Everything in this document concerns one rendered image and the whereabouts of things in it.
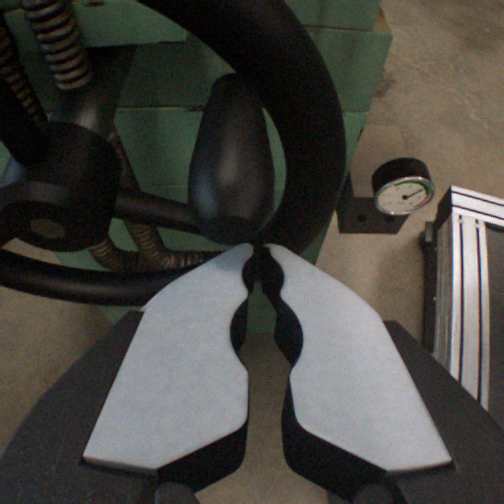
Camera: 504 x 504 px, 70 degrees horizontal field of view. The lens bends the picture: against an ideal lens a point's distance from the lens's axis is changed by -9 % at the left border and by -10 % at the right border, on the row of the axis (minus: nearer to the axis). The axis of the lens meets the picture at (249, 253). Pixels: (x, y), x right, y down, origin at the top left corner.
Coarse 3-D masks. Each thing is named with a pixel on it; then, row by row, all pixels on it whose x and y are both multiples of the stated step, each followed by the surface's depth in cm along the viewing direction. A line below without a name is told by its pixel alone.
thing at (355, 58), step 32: (320, 32) 30; (352, 32) 30; (384, 32) 30; (32, 64) 31; (160, 64) 32; (192, 64) 32; (224, 64) 32; (352, 64) 32; (128, 96) 35; (160, 96) 35; (192, 96) 36; (352, 96) 35
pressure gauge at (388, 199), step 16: (400, 160) 37; (416, 160) 37; (384, 176) 38; (400, 176) 36; (416, 176) 36; (384, 192) 38; (400, 192) 38; (416, 192) 38; (432, 192) 38; (384, 208) 41; (400, 208) 41; (416, 208) 40
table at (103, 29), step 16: (80, 0) 18; (96, 0) 18; (112, 0) 18; (128, 0) 18; (0, 16) 18; (16, 16) 18; (80, 16) 19; (96, 16) 19; (112, 16) 19; (128, 16) 19; (144, 16) 19; (160, 16) 19; (16, 32) 19; (32, 32) 19; (80, 32) 20; (96, 32) 20; (112, 32) 20; (128, 32) 20; (144, 32) 20; (160, 32) 20; (176, 32) 20; (16, 48) 20; (32, 48) 20
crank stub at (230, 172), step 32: (224, 96) 12; (256, 96) 12; (224, 128) 11; (256, 128) 11; (192, 160) 11; (224, 160) 10; (256, 160) 10; (192, 192) 10; (224, 192) 10; (256, 192) 10; (224, 224) 10; (256, 224) 10
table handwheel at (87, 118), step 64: (192, 0) 10; (256, 0) 10; (128, 64) 25; (256, 64) 12; (320, 64) 13; (0, 128) 15; (64, 128) 18; (320, 128) 15; (0, 192) 17; (64, 192) 17; (128, 192) 20; (320, 192) 18; (0, 256) 27; (256, 256) 24
